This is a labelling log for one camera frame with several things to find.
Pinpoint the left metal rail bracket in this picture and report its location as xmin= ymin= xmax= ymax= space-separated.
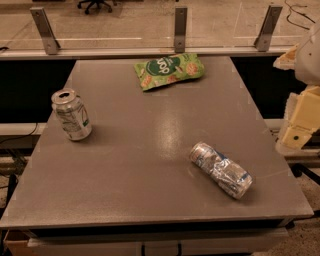
xmin=30 ymin=7 xmax=60 ymax=55

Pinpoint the cardboard box under table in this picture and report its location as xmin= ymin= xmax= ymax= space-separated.
xmin=4 ymin=231 xmax=34 ymax=256

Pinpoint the black floor cable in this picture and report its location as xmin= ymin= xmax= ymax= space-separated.
xmin=284 ymin=0 xmax=316 ymax=31

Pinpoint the metal rail bracket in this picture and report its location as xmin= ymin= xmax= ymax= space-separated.
xmin=30 ymin=7 xmax=60 ymax=55
xmin=254 ymin=5 xmax=282 ymax=52
xmin=174 ymin=7 xmax=188 ymax=53

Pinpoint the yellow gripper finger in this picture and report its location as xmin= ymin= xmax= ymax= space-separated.
xmin=277 ymin=86 xmax=320 ymax=150
xmin=273 ymin=45 xmax=298 ymax=70

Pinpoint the green rice chip bag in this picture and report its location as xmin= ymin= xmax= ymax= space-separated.
xmin=134 ymin=53 xmax=205 ymax=91

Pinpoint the metal guard rail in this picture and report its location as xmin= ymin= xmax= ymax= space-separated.
xmin=0 ymin=46 xmax=290 ymax=61

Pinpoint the crushed redbull can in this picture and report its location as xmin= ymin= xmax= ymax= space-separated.
xmin=189 ymin=142 xmax=253 ymax=200

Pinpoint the right metal rail bracket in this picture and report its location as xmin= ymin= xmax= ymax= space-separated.
xmin=254 ymin=5 xmax=282 ymax=52

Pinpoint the silver green soda can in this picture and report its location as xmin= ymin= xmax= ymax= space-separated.
xmin=51 ymin=88 xmax=92 ymax=141

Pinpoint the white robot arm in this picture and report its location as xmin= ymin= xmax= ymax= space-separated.
xmin=273 ymin=21 xmax=320 ymax=155

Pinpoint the middle metal rail bracket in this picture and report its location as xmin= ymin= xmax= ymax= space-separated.
xmin=174 ymin=7 xmax=188 ymax=53

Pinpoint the black office chair base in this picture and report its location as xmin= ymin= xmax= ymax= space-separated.
xmin=77 ymin=0 xmax=113 ymax=15

